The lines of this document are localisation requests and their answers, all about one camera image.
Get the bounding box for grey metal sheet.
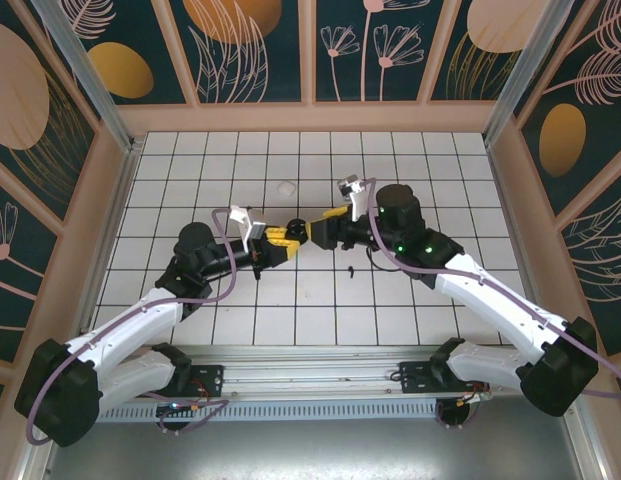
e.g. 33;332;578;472
39;419;591;480

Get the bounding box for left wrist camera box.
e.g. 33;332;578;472
228;204;269;254

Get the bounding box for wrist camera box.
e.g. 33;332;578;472
228;204;269;254
337;173;377;222

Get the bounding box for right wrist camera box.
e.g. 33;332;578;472
337;173;377;222

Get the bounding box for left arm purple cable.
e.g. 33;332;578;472
27;207;239;446

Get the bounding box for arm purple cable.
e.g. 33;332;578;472
27;207;239;446
362;177;621;399

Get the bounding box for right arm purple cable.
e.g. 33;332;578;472
362;177;621;399

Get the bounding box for aluminium side rail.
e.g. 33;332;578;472
483;134;559;354
72;142;141;359

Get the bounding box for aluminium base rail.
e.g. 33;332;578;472
39;343;586;401

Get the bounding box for small controller board with wires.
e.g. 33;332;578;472
457;389;493;407
156;399;204;419

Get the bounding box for slotted grey cable tray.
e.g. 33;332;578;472
97;399;441;424

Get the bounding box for aluminium frame post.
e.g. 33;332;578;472
482;0;579;149
32;0;141;154

